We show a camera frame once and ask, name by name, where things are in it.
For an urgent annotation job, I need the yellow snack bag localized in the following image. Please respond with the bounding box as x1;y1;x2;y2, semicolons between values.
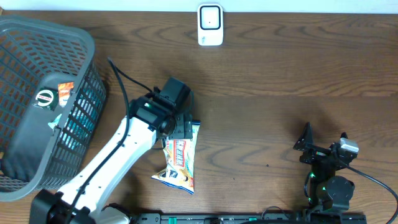
151;120;201;195

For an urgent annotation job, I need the orange tissue pack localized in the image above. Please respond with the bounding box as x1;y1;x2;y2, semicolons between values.
58;82;74;107

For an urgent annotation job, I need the teal wet wipes pack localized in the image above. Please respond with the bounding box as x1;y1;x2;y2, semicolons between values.
47;114;62;129

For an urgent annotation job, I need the green round-logo box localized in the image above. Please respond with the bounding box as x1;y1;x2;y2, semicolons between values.
32;88;58;111

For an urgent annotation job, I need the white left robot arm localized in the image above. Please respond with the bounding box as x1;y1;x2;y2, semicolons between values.
29;91;193;223

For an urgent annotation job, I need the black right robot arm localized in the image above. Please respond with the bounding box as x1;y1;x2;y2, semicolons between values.
293;123;359;214

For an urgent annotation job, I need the white barcode scanner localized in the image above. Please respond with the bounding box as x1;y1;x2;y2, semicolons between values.
197;3;224;46

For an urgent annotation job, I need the grey plastic shopping basket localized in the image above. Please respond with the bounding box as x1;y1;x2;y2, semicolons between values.
1;16;106;202

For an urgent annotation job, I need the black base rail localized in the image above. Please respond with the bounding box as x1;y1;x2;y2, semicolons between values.
130;212;367;224

